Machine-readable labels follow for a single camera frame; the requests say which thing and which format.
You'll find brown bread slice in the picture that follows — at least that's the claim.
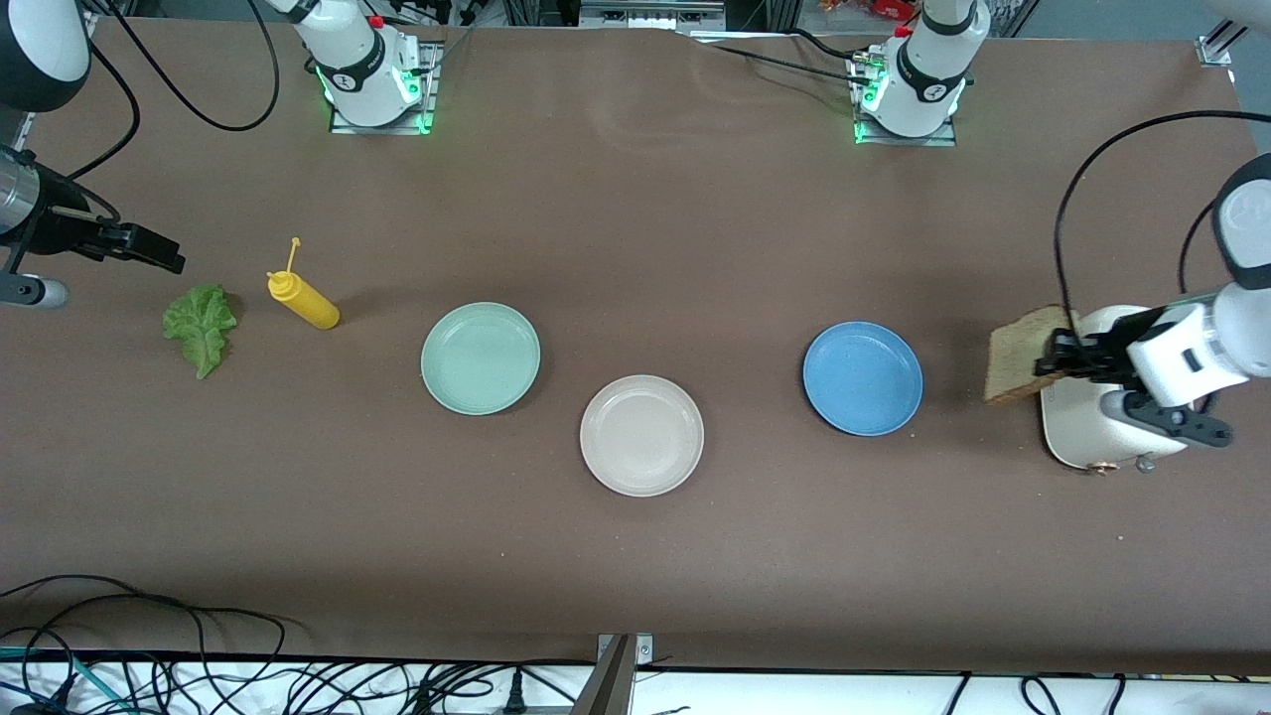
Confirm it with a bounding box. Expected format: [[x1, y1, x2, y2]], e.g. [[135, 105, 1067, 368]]
[[983, 305, 1080, 406]]

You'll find green lettuce leaf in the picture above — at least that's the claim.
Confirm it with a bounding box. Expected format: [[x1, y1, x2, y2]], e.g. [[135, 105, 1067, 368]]
[[162, 285, 239, 380]]

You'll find yellow mustard squeeze bottle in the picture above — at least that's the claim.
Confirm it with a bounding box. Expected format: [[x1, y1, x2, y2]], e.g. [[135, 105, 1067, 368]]
[[266, 236, 341, 331]]

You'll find blue plate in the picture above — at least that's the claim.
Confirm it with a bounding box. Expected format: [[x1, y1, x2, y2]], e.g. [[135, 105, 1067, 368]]
[[802, 321, 924, 438]]

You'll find mint green plate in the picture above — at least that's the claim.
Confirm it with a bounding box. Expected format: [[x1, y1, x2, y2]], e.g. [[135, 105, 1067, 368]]
[[420, 302, 542, 416]]

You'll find beige plate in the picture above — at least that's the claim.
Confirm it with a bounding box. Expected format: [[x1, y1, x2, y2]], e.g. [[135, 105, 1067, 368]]
[[580, 374, 705, 498]]

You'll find cream white toaster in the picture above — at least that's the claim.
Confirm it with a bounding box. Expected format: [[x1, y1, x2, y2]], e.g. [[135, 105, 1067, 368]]
[[1040, 305, 1198, 476]]

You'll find red orange packaging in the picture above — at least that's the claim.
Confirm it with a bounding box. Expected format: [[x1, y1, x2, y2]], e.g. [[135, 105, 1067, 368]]
[[819, 0, 919, 21]]

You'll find grey metal equipment box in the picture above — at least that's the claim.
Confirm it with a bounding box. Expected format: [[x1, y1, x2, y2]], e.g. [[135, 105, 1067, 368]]
[[579, 0, 726, 29]]

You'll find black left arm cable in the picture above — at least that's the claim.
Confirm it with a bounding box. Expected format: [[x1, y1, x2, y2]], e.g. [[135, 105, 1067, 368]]
[[1179, 199, 1224, 295], [1054, 110, 1271, 331]]

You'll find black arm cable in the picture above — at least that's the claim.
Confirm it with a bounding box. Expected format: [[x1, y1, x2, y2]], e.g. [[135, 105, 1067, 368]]
[[1179, 199, 1224, 295], [62, 42, 140, 224], [1054, 110, 1271, 331], [99, 0, 282, 132]]

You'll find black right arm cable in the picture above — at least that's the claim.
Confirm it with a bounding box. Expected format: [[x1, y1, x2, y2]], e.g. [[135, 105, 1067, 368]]
[[99, 0, 282, 132], [62, 42, 140, 224]]

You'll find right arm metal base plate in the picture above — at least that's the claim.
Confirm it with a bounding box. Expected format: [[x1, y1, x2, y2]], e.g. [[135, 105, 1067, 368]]
[[330, 40, 443, 135]]

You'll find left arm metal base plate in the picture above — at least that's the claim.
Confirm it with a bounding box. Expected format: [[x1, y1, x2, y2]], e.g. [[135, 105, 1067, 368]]
[[851, 50, 959, 148]]

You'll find black tabletop cable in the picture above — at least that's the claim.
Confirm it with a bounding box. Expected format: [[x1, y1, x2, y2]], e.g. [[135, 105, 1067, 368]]
[[685, 28, 875, 88]]

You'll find teal floor cable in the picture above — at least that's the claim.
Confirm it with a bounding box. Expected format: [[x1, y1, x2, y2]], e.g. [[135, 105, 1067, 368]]
[[0, 645, 135, 715]]

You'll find grey metal table bracket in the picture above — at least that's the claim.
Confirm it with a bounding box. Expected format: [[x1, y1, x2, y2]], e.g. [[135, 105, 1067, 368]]
[[571, 633, 654, 715]]

